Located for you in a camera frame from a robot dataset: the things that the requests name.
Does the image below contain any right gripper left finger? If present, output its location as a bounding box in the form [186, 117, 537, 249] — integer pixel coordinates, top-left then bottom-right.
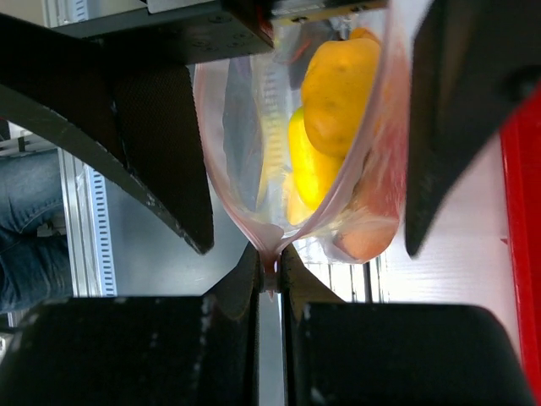
[1, 246, 260, 405]

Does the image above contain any clear pink-dotted zip bag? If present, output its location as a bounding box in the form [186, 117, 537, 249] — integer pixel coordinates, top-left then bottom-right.
[194, 1, 410, 291]

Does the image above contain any red plastic tray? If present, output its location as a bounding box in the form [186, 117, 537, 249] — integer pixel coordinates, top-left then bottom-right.
[500, 89, 540, 405]

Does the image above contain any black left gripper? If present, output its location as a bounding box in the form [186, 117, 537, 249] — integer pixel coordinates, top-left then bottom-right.
[1, 1, 387, 254]

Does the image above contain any yellow lemon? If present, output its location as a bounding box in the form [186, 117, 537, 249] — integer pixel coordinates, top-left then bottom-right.
[301, 27, 381, 157]
[284, 107, 343, 225]

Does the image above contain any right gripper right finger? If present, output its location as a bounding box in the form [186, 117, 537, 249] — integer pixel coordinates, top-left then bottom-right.
[281, 246, 535, 405]

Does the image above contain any white slotted cable duct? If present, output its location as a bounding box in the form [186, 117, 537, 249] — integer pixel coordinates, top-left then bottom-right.
[85, 166, 117, 297]

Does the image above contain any person leg in jeans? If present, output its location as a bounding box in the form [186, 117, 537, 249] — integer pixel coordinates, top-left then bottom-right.
[1, 150, 73, 314]

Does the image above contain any aluminium mounting rail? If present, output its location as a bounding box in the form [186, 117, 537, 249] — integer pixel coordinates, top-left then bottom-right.
[58, 148, 91, 297]

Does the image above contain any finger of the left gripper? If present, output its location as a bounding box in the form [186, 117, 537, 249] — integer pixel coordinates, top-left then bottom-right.
[405, 1, 540, 257]

